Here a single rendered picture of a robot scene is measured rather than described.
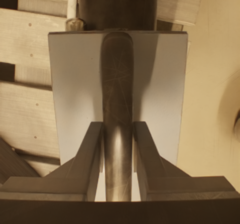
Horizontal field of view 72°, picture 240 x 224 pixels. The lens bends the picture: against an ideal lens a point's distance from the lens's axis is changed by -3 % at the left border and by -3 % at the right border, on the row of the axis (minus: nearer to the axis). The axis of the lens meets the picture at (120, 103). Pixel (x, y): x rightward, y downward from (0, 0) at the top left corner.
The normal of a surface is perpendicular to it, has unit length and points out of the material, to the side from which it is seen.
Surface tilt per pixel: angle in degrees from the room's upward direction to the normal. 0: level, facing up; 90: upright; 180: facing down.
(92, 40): 0
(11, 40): 0
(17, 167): 90
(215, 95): 0
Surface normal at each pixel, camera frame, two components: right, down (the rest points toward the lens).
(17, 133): 0.00, 0.25
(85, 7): -0.73, 0.18
